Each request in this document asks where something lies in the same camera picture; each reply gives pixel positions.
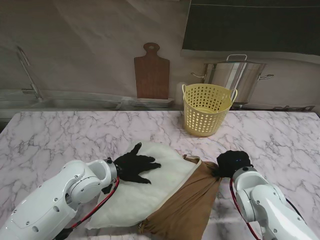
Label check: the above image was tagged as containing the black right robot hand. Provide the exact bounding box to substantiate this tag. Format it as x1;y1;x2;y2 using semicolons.
212;150;253;179

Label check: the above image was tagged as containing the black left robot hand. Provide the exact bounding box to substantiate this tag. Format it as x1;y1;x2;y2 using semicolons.
114;141;162;185

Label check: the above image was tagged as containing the white pillow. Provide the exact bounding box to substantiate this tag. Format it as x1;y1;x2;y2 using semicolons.
84;141;198;230

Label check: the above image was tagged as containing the brown pillowcase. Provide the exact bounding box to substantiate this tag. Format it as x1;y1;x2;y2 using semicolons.
136;154;223;240

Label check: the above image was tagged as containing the yellow perforated laundry basket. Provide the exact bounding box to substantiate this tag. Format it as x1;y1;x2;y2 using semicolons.
181;83;239;138

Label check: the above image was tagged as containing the stack of white plates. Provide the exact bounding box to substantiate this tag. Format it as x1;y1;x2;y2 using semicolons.
127;97;176;109

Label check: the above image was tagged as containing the white cylindrical candle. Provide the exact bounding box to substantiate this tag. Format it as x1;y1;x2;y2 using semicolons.
175;81;186;105

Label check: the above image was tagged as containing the black stove grate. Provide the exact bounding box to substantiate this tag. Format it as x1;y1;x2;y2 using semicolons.
272;104;316;112

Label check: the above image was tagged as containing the large steel stock pot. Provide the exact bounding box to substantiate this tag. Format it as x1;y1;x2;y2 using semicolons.
191;53;275;104

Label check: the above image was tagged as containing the brown wooden cutting board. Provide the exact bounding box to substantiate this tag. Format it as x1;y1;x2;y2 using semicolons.
133;42;171;100

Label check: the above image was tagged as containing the steel kitchen sink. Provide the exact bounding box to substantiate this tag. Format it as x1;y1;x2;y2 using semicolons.
0;96;125;111

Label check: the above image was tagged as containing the chrome kitchen faucet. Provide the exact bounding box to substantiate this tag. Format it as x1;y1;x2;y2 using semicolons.
16;46;45;101

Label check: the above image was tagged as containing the dark range hood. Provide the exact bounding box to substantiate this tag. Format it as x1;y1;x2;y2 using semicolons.
181;0;320;56

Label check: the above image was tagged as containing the red black right arm cable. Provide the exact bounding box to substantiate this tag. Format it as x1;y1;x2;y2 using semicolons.
229;178;261;240

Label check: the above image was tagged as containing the red black arm cable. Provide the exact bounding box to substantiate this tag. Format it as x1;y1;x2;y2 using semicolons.
229;178;261;240
54;173;121;240

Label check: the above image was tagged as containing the red black left arm cable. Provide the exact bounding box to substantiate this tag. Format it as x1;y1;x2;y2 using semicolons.
54;173;121;240

